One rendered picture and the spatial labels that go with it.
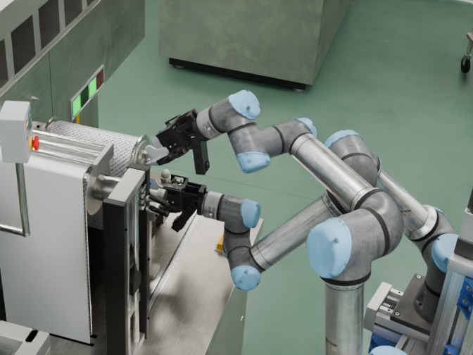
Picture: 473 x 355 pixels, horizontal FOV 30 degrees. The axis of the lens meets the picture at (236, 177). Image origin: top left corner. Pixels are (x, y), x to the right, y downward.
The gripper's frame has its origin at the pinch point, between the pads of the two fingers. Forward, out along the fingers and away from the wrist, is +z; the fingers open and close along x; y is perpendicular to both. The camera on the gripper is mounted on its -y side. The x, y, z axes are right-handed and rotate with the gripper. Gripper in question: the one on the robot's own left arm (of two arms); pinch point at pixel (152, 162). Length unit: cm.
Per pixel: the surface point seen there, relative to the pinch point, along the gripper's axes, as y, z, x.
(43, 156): 23.2, 0.9, 30.1
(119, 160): 6.2, 4.9, 4.3
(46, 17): 44, 17, -26
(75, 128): 18.1, 14.0, -1.0
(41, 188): 17.7, 4.0, 34.1
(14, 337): 17, -32, 97
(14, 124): 37, -23, 57
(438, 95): -142, 27, -302
